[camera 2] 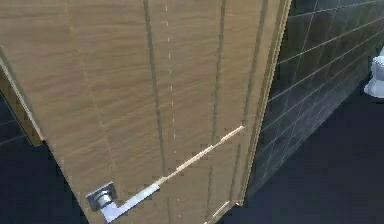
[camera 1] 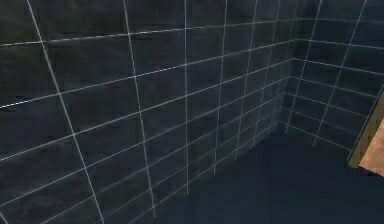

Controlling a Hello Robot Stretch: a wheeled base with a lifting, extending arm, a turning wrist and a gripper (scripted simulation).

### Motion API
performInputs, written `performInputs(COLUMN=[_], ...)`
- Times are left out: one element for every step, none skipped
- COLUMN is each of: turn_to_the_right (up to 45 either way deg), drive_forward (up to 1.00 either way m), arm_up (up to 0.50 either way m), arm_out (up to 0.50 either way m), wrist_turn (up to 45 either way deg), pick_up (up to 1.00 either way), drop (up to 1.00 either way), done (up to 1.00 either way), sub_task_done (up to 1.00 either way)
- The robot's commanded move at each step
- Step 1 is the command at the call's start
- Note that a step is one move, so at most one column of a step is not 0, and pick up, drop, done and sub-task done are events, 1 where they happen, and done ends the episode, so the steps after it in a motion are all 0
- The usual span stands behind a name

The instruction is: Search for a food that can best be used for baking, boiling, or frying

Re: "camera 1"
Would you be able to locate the light brown wooden door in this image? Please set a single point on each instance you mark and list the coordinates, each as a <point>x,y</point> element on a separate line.
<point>374,146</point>

